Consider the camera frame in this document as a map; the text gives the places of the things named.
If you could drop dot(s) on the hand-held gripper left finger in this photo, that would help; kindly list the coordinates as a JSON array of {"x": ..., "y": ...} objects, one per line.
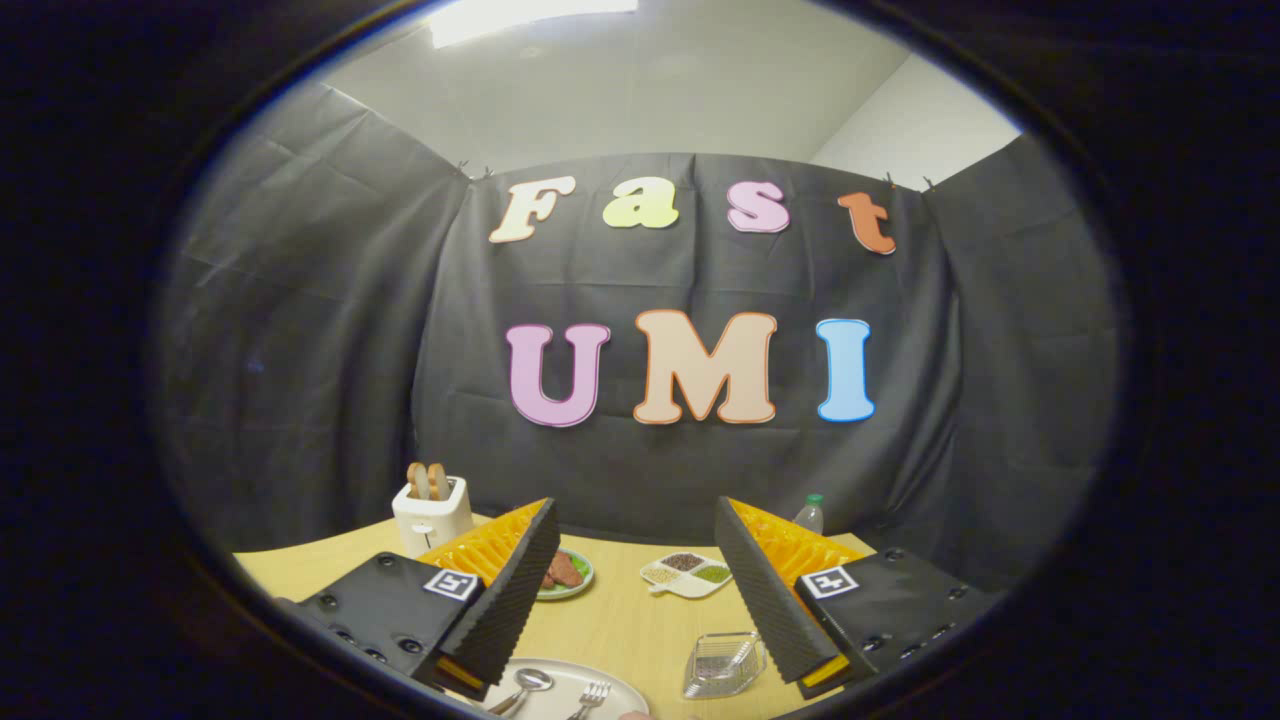
[{"x": 515, "y": 590}]

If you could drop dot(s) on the large white round plate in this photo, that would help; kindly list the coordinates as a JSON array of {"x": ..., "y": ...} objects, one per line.
[{"x": 610, "y": 690}]

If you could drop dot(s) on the white divided seasoning dish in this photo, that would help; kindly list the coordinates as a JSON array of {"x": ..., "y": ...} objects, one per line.
[{"x": 687, "y": 575}]

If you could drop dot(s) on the pale green oval plate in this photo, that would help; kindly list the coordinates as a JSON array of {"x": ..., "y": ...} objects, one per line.
[{"x": 577, "y": 585}]

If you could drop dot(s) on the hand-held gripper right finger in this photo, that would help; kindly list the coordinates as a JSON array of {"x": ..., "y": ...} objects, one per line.
[{"x": 762, "y": 590}]

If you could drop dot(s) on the toast bread slice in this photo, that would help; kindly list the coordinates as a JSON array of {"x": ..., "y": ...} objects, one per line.
[
  {"x": 418, "y": 482},
  {"x": 439, "y": 481}
]

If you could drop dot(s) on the cream toaster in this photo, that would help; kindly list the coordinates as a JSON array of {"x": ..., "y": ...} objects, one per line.
[{"x": 430, "y": 525}]

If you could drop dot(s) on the ceiling light panel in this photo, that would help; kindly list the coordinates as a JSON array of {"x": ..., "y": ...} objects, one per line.
[{"x": 520, "y": 15}]

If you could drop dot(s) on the brown meat pieces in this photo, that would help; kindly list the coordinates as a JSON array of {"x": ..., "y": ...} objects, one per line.
[{"x": 565, "y": 570}]

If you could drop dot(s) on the metal spoon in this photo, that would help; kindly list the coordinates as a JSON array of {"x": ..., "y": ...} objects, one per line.
[{"x": 532, "y": 681}]

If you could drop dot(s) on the clear water bottle green label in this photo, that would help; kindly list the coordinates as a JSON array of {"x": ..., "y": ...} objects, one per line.
[{"x": 809, "y": 515}]

